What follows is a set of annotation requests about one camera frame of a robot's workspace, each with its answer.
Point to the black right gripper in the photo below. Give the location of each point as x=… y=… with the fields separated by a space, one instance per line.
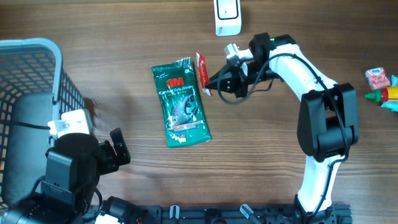
x=232 y=84

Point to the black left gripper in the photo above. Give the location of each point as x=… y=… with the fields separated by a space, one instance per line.
x=111 y=161

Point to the red stick sachet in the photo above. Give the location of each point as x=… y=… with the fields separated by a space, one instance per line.
x=202 y=73

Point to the green 3M gloves packet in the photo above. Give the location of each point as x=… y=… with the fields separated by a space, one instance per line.
x=184 y=117

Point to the red white small packet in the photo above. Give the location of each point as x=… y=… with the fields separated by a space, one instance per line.
x=377 y=78

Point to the red sauce bottle green cap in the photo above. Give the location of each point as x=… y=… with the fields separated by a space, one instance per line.
x=383 y=95

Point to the light green tissue packet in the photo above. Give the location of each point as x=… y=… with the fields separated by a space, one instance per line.
x=392 y=105

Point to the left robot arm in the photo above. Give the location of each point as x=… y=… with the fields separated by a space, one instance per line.
x=75 y=164

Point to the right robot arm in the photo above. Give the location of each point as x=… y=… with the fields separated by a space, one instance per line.
x=327 y=122

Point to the white barcode scanner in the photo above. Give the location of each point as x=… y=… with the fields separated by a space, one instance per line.
x=228 y=20

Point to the grey plastic mesh basket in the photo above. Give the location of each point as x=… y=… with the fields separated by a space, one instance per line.
x=35 y=89

